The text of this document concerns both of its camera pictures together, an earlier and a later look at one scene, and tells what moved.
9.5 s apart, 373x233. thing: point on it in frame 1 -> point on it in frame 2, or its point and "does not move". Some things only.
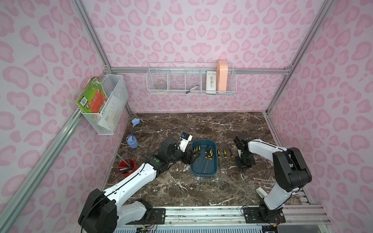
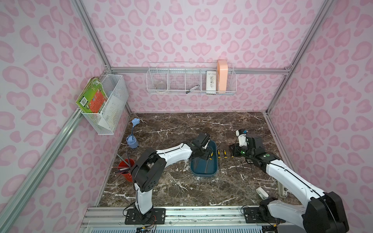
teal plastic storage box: (206, 164) does not move
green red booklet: (93, 97) does not move
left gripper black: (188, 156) -> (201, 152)
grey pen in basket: (189, 91) does not move
